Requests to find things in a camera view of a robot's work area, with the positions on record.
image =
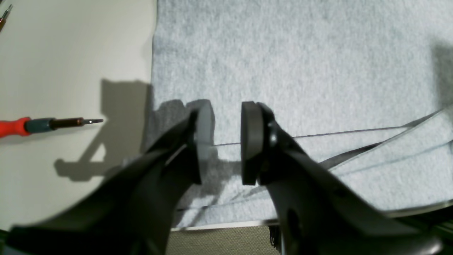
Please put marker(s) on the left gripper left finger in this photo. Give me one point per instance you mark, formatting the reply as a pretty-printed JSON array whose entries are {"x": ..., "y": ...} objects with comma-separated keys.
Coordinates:
[{"x": 132, "y": 212}]

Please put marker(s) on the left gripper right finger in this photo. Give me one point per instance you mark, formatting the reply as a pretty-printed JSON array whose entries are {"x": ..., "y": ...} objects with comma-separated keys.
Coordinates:
[{"x": 318, "y": 214}]

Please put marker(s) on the grey T-shirt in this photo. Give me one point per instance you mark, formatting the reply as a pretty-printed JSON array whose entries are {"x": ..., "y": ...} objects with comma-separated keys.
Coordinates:
[{"x": 364, "y": 86}]

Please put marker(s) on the red handled screwdriver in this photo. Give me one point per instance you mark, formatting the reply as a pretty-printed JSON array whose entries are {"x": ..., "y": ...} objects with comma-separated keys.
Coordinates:
[{"x": 27, "y": 126}]

